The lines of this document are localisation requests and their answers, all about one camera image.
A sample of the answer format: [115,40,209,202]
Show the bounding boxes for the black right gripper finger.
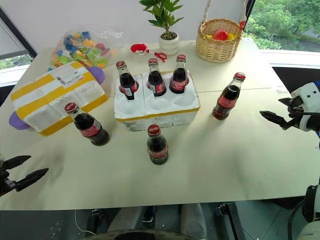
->
[278,95,304,109]
[259,111,293,130]

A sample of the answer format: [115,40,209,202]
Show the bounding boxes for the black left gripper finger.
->
[2,155,32,171]
[14,167,50,192]

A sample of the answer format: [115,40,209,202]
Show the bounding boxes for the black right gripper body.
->
[287,106,313,129]

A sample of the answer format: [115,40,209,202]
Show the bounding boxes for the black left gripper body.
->
[0,159,17,198]

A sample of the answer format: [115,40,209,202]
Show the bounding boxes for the glass cola bottle red cap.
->
[146,57,168,98]
[146,124,170,166]
[115,60,140,101]
[168,54,190,95]
[212,72,247,121]
[64,102,111,147]

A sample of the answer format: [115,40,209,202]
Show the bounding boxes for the white foam lid yellow tape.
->
[10,61,109,137]

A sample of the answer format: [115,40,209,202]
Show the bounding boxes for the white foam bottle tray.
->
[114,70,201,132]

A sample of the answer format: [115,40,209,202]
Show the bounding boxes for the yellow plastic toy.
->
[204,31,239,41]

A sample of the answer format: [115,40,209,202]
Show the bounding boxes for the red plastic toy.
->
[212,28,230,41]

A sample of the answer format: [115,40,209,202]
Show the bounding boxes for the purple plastic tray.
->
[8,65,107,131]

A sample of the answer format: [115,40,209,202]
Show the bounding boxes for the grey rounded shape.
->
[179,203,209,240]

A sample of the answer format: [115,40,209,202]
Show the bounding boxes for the green plant in white pot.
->
[138,0,185,57]

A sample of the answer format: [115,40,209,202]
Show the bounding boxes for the clear bag of colourful blocks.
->
[48,26,124,71]

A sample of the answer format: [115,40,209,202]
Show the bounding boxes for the red and white tape dispenser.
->
[130,43,149,55]

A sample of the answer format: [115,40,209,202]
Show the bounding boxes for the thin white cable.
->
[74,209,97,236]

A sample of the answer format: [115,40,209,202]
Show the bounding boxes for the woven wicker basket with handle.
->
[195,0,248,64]

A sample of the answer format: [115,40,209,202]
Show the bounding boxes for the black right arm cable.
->
[287,204,309,240]

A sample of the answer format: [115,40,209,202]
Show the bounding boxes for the black metal bracket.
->
[215,202,245,240]

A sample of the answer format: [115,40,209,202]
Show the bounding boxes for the black window frame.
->
[0,6,39,62]

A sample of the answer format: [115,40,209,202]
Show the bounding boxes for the red handled scissors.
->
[145,48,168,63]

